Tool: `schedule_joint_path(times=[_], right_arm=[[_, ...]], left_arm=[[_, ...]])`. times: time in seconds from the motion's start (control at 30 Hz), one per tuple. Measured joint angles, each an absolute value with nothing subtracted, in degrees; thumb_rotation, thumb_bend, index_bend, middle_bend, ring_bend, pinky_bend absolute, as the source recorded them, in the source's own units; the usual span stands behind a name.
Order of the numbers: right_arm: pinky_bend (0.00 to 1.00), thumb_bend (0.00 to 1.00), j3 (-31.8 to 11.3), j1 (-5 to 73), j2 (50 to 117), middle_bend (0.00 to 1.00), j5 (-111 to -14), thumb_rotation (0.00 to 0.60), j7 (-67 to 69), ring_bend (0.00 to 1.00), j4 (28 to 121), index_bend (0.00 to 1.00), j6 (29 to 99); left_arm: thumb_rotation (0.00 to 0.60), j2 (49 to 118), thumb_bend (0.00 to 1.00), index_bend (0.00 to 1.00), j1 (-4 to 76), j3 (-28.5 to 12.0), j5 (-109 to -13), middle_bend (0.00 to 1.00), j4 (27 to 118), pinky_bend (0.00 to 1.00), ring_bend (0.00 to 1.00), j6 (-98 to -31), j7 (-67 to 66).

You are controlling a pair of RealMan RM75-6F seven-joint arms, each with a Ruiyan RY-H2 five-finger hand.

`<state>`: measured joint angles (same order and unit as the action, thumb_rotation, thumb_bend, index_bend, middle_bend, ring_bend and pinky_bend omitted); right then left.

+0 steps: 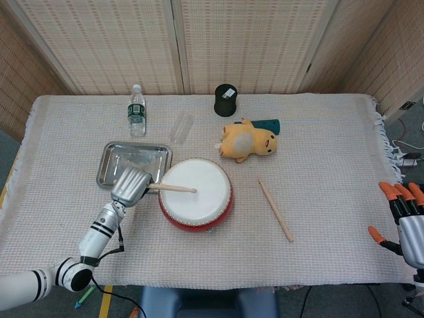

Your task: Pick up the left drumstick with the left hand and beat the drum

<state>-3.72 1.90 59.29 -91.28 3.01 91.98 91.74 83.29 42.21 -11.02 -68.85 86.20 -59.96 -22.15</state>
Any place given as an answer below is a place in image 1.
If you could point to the yellow plush toy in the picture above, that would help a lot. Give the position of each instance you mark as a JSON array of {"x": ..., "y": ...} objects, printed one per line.
[{"x": 248, "y": 140}]

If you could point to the silver right hand orange fingertips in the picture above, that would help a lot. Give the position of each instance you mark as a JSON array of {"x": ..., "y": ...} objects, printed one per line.
[{"x": 412, "y": 238}]

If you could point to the black label plate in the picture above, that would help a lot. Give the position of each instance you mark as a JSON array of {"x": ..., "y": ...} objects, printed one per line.
[{"x": 407, "y": 105}]

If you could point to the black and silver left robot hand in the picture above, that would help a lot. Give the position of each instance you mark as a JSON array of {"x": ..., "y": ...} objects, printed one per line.
[{"x": 130, "y": 185}]

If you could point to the red drum white skin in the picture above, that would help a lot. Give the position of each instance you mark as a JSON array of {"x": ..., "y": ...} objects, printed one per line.
[{"x": 198, "y": 208}]

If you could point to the black mesh pen holder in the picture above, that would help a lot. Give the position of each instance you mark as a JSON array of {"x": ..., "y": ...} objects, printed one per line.
[{"x": 225, "y": 104}]

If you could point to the white woven tablecloth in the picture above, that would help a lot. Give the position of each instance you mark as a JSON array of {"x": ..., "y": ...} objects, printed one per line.
[{"x": 298, "y": 258}]

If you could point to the clear plastic cup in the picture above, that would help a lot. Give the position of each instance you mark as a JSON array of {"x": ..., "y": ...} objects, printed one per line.
[{"x": 180, "y": 127}]

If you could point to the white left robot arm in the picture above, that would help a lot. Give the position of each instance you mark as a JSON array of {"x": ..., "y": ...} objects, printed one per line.
[{"x": 96, "y": 232}]

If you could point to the clear water bottle green label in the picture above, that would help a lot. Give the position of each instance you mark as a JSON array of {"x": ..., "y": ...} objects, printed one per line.
[{"x": 136, "y": 112}]

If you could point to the wooden drumstick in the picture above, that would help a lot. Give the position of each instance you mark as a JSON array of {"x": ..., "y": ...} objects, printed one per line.
[
  {"x": 175, "y": 188},
  {"x": 276, "y": 211}
]

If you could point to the green pen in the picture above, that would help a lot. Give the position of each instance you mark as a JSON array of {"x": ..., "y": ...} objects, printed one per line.
[{"x": 84, "y": 297}]

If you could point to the bamboo folding screen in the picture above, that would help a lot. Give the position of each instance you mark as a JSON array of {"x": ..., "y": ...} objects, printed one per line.
[{"x": 99, "y": 43}]

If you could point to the rectangular steel tray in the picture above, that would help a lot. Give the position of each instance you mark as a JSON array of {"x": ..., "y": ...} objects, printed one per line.
[{"x": 112, "y": 159}]

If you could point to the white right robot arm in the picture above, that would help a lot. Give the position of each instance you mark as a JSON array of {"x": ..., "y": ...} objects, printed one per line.
[{"x": 420, "y": 278}]

